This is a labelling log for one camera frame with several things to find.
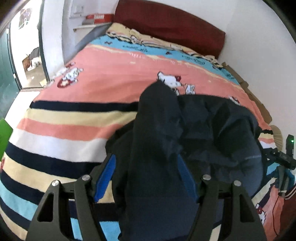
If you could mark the brown cardboard beside bed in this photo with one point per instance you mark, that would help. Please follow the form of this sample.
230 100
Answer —
245 86

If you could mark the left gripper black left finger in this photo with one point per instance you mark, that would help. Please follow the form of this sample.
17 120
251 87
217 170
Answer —
52 219

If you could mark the green plastic object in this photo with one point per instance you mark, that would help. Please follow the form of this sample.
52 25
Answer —
5 133

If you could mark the dark navy puffer jacket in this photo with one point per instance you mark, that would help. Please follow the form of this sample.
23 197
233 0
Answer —
213 134

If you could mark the dark red headboard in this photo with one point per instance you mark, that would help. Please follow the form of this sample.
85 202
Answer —
172 25

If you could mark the dark green door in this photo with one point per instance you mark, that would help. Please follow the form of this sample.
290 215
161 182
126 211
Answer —
9 83

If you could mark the pink striped cartoon blanket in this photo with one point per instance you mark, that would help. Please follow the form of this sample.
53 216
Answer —
64 131

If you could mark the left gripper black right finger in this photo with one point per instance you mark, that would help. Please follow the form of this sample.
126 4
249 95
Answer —
225 203

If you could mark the red box on shelf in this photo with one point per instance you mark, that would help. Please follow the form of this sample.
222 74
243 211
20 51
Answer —
100 18

